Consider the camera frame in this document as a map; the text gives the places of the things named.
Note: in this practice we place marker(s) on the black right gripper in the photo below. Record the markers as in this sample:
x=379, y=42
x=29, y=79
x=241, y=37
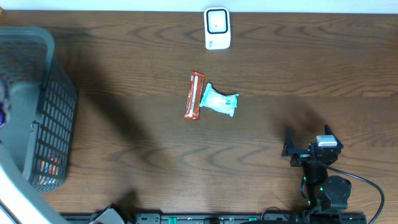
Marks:
x=306, y=154

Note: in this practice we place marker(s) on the mint green wipes packet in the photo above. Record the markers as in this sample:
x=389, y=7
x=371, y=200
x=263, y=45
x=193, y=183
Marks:
x=225, y=104

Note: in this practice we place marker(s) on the orange snack bar wrapper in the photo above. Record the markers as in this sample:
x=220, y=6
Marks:
x=194, y=96

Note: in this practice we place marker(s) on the red purple pad package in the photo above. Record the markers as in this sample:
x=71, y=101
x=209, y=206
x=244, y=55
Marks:
x=5, y=106

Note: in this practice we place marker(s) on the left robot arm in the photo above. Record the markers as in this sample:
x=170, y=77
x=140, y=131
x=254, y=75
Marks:
x=21, y=203

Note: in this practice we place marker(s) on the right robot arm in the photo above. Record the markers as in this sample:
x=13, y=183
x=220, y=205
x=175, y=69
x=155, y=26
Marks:
x=325, y=194

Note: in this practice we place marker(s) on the grey plastic mesh basket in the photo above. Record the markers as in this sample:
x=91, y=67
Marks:
x=43, y=106

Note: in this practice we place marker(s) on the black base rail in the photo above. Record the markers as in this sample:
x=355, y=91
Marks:
x=155, y=218

